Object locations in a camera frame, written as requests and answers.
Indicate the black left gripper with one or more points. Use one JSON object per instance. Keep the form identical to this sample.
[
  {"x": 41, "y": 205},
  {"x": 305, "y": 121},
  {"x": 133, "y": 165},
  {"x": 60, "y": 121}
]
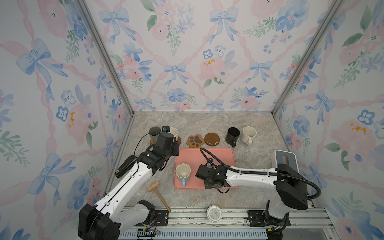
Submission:
[{"x": 176, "y": 148}]

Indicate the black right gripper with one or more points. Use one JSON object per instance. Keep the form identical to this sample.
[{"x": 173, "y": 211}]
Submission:
[{"x": 206, "y": 184}]

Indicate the grey mug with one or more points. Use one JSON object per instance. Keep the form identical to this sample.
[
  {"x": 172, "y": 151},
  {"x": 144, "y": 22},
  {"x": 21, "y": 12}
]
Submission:
[{"x": 154, "y": 132}]

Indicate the cream mug blue handle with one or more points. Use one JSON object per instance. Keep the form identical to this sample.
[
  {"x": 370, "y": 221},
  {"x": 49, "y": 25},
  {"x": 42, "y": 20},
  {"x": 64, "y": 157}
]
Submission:
[{"x": 183, "y": 173}]

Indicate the cream mug back row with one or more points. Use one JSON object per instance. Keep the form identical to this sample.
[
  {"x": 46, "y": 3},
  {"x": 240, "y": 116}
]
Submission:
[{"x": 174, "y": 132}]

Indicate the black mug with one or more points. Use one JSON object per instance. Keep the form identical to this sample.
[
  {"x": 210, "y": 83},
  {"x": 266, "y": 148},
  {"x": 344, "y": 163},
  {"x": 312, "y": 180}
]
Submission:
[{"x": 232, "y": 136}]

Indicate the white mug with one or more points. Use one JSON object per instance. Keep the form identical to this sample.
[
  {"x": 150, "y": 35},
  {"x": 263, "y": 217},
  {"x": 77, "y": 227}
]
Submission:
[{"x": 247, "y": 135}]

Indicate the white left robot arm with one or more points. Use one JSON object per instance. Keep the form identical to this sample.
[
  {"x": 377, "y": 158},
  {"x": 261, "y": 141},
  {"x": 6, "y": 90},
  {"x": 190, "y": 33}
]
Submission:
[{"x": 106, "y": 219}]

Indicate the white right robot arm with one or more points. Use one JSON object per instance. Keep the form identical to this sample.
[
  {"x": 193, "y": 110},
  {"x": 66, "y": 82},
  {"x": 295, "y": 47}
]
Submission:
[{"x": 294, "y": 191}]

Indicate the black stapler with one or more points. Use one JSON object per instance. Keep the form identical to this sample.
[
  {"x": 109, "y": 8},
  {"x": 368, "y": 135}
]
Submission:
[{"x": 126, "y": 166}]

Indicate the wooden mallet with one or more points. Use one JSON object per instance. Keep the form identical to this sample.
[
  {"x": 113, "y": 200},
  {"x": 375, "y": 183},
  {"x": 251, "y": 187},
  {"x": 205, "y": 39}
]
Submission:
[{"x": 153, "y": 188}]

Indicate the pink silicone tray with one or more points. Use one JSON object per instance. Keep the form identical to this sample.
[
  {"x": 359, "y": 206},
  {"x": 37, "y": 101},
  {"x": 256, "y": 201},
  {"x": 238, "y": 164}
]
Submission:
[{"x": 194, "y": 158}]

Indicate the white round lid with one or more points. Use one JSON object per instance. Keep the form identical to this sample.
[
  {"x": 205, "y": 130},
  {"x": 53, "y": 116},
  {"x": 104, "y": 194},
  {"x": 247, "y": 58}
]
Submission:
[{"x": 214, "y": 214}]

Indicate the dark brown round coaster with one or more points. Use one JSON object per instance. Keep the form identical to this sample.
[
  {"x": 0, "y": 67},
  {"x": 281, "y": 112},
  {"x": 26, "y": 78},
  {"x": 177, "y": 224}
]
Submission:
[{"x": 212, "y": 139}]

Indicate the brown paw print coaster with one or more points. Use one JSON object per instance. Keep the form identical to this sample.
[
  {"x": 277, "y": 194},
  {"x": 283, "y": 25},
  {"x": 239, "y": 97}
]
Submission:
[{"x": 195, "y": 141}]

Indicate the light blue woven coaster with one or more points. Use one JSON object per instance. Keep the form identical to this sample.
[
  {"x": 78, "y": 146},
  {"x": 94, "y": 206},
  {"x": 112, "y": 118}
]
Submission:
[{"x": 243, "y": 144}]

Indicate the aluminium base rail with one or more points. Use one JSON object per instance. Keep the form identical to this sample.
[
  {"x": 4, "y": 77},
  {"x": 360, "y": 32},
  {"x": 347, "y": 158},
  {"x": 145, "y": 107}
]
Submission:
[{"x": 234, "y": 224}]

